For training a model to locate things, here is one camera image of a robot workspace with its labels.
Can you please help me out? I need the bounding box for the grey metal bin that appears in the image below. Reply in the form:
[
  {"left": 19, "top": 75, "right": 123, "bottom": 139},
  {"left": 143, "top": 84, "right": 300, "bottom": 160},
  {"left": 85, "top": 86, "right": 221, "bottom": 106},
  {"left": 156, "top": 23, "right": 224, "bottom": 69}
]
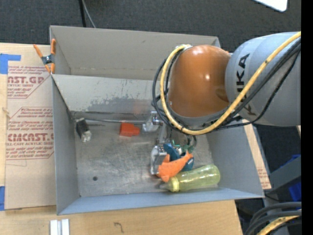
[{"left": 49, "top": 25, "right": 266, "bottom": 216}]

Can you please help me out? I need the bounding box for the orange-red plastic block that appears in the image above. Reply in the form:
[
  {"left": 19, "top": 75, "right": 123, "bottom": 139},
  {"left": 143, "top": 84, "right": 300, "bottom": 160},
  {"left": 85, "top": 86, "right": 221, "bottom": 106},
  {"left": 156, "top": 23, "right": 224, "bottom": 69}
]
[{"left": 119, "top": 122, "right": 141, "bottom": 138}]

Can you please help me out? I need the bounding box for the yellow-green baby bottle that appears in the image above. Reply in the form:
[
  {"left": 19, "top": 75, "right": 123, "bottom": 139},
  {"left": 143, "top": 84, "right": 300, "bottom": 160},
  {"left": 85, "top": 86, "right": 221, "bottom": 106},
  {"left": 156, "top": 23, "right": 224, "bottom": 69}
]
[{"left": 159, "top": 164, "right": 221, "bottom": 193}]

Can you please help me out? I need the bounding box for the orange toy fish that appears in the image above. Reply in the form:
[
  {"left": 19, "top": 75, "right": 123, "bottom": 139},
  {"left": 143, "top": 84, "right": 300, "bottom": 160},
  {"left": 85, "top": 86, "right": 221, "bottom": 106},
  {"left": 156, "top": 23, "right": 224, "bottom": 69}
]
[{"left": 157, "top": 151, "right": 194, "bottom": 183}]

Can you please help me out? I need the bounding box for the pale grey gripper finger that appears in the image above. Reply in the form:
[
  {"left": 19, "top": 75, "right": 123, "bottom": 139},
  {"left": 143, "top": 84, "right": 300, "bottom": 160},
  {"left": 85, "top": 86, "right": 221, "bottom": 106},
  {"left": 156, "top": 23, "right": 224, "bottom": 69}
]
[
  {"left": 159, "top": 147, "right": 170, "bottom": 166},
  {"left": 149, "top": 146, "right": 161, "bottom": 175}
]

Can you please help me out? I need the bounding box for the black and white small block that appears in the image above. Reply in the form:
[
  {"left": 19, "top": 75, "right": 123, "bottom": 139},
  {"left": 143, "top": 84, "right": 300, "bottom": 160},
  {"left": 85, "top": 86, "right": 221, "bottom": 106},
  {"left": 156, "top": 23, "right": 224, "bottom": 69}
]
[{"left": 75, "top": 118, "right": 92, "bottom": 143}]

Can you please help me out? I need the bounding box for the blue plastic toy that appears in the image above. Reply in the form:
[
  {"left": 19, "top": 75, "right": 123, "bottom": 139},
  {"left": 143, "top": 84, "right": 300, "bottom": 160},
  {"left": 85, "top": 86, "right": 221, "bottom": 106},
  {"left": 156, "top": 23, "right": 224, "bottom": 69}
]
[{"left": 163, "top": 143, "right": 195, "bottom": 171}]

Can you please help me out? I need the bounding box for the brown cardboard board red print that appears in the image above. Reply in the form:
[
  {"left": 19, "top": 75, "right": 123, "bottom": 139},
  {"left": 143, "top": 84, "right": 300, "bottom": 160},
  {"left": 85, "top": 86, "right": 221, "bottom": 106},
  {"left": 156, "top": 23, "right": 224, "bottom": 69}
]
[{"left": 0, "top": 42, "right": 57, "bottom": 211}]

